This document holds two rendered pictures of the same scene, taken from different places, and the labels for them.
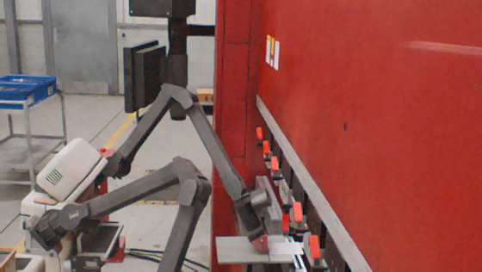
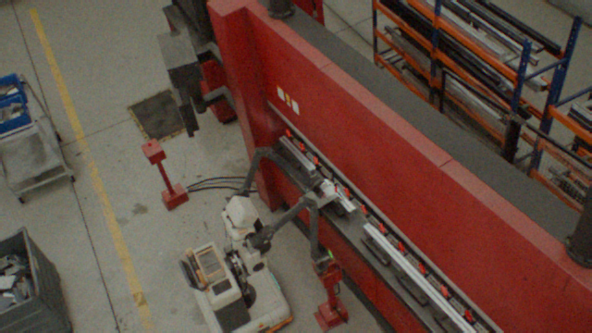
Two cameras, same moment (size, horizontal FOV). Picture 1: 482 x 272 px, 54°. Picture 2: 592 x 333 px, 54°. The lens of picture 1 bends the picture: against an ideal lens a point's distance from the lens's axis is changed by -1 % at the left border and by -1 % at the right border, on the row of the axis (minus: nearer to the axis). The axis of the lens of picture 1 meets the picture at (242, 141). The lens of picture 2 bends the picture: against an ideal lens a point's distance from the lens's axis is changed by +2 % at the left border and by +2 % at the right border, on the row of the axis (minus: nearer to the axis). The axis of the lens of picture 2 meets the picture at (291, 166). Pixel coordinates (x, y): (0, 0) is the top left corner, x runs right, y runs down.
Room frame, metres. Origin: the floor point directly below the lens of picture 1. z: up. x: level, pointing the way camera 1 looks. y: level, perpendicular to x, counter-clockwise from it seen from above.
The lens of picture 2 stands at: (-1.12, 0.98, 4.52)
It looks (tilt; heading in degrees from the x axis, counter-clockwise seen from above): 47 degrees down; 342
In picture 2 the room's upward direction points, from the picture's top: 11 degrees counter-clockwise
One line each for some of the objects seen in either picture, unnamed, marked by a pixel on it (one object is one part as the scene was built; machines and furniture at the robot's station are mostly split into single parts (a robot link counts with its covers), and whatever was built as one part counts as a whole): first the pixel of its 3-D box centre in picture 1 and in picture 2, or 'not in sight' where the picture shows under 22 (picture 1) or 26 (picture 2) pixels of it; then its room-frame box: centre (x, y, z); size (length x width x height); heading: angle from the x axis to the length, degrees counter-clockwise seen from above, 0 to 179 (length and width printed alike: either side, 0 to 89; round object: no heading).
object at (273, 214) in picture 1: (268, 203); (297, 155); (2.13, -0.14, 0.92); 0.50 x 0.06 x 0.10; 7
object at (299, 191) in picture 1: (308, 204); (344, 180); (1.41, -0.22, 1.26); 0.15 x 0.09 x 0.17; 7
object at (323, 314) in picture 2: not in sight; (330, 313); (1.11, 0.17, 0.06); 0.25 x 0.20 x 0.12; 89
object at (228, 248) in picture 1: (252, 249); (318, 197); (1.57, -0.06, 1.00); 0.26 x 0.18 x 0.01; 97
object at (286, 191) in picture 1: (295, 180); (328, 165); (1.61, -0.20, 1.26); 0.15 x 0.09 x 0.17; 7
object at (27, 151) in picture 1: (18, 137); (22, 140); (4.39, 2.16, 0.47); 0.90 x 0.66 x 0.95; 1
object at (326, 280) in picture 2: not in sight; (326, 268); (1.11, 0.14, 0.75); 0.20 x 0.16 x 0.18; 179
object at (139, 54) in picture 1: (147, 74); (185, 104); (2.75, 0.56, 1.42); 0.45 x 0.12 x 0.36; 172
